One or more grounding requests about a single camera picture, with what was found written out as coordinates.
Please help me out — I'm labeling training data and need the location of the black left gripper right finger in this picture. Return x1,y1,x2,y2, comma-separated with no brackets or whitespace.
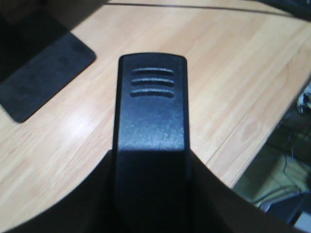
190,153,299,233

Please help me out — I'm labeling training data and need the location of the black monitor cable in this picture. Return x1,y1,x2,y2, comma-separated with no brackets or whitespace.
106,0,311,17

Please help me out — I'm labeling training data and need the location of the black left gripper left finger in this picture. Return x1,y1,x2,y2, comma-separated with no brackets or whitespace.
8,150,113,233

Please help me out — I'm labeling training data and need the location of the black computer monitor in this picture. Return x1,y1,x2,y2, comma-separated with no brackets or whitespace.
0,10,96,123

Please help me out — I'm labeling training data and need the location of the black stapler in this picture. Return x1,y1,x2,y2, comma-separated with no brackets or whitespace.
97,52,195,233

